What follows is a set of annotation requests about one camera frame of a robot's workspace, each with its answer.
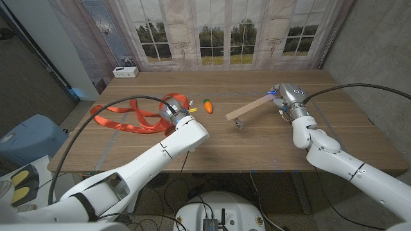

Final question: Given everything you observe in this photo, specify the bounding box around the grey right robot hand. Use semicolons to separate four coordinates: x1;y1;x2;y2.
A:
268;83;311;119

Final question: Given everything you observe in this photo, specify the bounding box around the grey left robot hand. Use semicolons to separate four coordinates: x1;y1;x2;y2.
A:
159;97;190;126

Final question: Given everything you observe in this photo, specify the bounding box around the wooden slat clip hanger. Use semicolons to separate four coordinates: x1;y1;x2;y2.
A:
224;94;277;130

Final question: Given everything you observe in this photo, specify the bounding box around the orange ribbon with roll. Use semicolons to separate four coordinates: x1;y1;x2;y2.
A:
89;92;191;135

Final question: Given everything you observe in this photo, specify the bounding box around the white power strip box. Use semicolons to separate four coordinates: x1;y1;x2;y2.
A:
112;66;139;79

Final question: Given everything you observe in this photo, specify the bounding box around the printed window backdrop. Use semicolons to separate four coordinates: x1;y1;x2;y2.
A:
107;0;354;72

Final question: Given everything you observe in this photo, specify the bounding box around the metal table leg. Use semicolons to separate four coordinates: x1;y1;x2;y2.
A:
127;198;139;214
290;171;312;215

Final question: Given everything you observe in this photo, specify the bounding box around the bluish printed backdrop panel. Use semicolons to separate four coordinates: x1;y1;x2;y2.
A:
48;0;136;94

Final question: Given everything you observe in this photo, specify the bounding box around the grey box with antenna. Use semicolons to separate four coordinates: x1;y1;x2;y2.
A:
202;208;229;231

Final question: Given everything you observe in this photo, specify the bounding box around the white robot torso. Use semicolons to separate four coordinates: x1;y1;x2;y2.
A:
172;191;267;231

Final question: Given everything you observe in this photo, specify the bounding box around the blue plastic bin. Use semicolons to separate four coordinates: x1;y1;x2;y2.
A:
0;114;69;167

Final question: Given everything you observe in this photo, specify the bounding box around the black yellow foot pedal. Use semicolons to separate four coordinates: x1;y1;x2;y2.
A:
9;164;40;209

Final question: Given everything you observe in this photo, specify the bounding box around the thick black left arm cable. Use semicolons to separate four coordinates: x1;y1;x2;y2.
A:
47;95;178;206

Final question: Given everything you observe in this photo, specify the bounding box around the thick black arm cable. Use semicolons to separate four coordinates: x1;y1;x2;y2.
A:
301;83;411;105
47;95;178;206

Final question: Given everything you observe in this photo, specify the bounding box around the thin black left wrist cable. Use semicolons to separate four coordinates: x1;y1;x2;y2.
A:
179;150;190;174

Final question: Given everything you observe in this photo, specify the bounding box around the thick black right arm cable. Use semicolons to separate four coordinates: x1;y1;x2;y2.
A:
301;83;411;105

